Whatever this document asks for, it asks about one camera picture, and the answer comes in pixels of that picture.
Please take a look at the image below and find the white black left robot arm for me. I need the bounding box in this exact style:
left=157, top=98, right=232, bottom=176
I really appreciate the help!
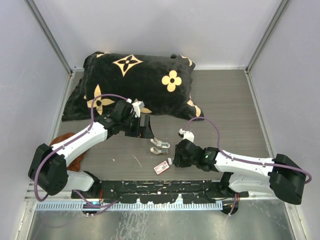
left=28, top=100, right=154, bottom=201

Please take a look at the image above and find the brown crumpled cloth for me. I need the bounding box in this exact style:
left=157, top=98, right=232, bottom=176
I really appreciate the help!
left=49, top=132, right=86, bottom=172

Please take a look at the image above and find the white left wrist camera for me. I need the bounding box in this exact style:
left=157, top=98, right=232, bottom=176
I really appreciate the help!
left=131, top=101, right=145, bottom=118

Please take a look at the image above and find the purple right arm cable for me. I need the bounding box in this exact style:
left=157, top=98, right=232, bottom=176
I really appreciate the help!
left=179, top=117, right=313, bottom=185

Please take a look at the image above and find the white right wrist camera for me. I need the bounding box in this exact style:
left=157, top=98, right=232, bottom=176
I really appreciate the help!
left=178, top=128, right=195, bottom=143

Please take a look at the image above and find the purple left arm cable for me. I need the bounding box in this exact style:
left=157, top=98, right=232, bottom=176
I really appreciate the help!
left=34, top=94, right=133, bottom=202

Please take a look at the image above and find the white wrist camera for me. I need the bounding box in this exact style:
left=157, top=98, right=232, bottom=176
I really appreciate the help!
left=178, top=128, right=195, bottom=143
left=131, top=101, right=145, bottom=118

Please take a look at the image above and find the red white staple box sleeve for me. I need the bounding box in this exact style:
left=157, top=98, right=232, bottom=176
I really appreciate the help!
left=153, top=161, right=170, bottom=175

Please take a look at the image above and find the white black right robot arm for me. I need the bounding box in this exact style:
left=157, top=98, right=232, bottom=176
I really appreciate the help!
left=173, top=139, right=307, bottom=205

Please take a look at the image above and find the white slotted cable duct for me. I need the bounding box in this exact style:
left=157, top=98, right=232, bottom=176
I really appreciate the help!
left=35, top=200, right=223, bottom=212

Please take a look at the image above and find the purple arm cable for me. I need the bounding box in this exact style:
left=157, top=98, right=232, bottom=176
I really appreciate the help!
left=179, top=117, right=313, bottom=185
left=34, top=94, right=133, bottom=202

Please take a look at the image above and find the staple box tray with staples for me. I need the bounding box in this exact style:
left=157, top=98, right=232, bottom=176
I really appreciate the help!
left=167, top=157, right=173, bottom=165

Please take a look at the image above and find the black floral pattern pillow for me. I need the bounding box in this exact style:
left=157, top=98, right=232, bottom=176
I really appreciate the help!
left=62, top=51, right=204, bottom=122

